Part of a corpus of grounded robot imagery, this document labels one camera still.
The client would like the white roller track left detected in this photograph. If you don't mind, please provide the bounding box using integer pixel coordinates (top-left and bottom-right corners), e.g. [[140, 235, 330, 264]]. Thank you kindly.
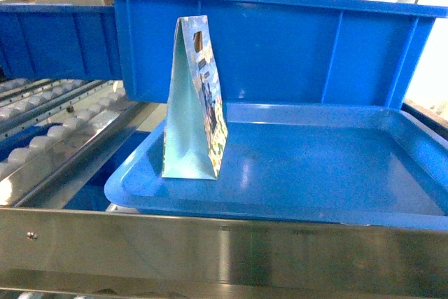
[[0, 88, 134, 181]]

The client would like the flower print gift bag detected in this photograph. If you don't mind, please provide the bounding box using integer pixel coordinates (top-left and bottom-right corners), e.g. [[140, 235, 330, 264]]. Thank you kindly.
[[162, 15, 228, 180]]

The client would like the blue bin left on rollers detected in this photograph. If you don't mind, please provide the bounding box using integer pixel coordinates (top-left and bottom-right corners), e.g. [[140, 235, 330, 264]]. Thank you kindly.
[[1, 4, 122, 81]]

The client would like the blue plastic tray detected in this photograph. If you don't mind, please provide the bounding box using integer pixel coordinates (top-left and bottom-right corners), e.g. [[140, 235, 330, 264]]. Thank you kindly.
[[105, 104, 447, 231]]

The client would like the large blue bin behind bag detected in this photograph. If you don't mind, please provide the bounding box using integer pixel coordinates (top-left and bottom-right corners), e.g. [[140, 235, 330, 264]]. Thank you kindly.
[[114, 0, 447, 109]]

